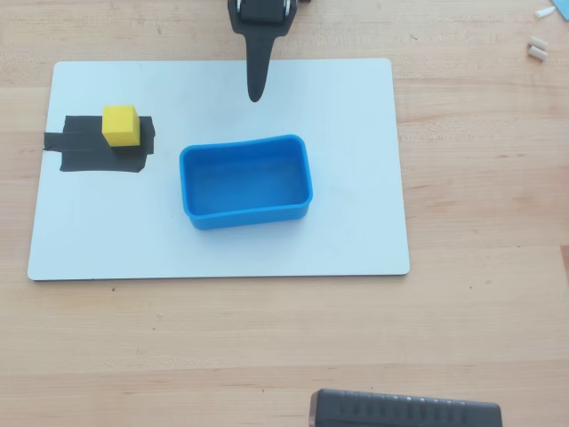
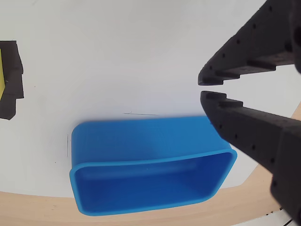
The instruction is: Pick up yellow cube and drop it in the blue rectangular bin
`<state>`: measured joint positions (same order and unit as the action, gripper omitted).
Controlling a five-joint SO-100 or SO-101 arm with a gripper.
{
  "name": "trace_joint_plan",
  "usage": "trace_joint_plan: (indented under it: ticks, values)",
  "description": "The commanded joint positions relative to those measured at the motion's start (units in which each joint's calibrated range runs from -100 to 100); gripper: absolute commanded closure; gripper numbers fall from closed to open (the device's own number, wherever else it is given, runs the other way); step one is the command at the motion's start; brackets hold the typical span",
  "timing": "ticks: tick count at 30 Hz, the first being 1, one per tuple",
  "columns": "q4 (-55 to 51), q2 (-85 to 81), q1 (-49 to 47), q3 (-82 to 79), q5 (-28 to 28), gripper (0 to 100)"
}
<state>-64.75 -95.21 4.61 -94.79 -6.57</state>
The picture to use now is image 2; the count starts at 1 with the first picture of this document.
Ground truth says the white table mat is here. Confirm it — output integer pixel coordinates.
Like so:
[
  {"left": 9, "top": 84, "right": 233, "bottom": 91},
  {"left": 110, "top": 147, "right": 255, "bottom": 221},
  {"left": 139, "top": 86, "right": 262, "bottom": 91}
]
[{"left": 0, "top": 0, "right": 301, "bottom": 197}]

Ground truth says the yellow cube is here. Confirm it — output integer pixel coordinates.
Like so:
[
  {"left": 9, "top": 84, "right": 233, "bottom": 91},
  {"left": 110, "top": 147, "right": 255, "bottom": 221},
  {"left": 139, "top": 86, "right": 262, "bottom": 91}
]
[{"left": 0, "top": 48, "right": 6, "bottom": 101}]

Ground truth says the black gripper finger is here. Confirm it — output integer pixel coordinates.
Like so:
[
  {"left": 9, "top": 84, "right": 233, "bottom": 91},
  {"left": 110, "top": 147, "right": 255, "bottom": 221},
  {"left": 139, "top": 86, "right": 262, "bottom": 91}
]
[
  {"left": 200, "top": 91, "right": 301, "bottom": 226},
  {"left": 198, "top": 0, "right": 301, "bottom": 86}
]

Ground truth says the blue rectangular plastic bin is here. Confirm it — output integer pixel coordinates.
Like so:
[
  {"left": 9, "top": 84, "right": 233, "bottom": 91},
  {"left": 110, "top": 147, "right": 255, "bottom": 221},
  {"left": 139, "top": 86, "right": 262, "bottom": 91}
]
[{"left": 69, "top": 115, "right": 238, "bottom": 217}]

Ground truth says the black foam cube holder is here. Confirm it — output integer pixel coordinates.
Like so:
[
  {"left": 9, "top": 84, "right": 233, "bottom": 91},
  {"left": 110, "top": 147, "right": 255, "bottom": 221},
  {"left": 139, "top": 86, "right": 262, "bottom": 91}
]
[{"left": 0, "top": 40, "right": 24, "bottom": 121}]

